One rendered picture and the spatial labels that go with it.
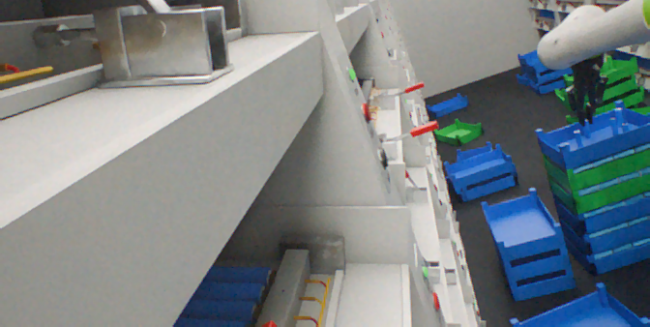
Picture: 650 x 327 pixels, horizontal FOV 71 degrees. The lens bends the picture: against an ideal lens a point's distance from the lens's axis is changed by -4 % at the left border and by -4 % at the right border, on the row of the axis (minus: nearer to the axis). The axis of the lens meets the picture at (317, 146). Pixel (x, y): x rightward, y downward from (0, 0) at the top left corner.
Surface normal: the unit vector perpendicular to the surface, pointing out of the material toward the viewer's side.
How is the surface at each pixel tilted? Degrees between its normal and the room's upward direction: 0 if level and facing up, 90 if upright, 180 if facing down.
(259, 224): 90
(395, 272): 18
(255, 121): 108
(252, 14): 90
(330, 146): 90
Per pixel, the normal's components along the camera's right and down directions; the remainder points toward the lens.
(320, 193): -0.15, 0.32
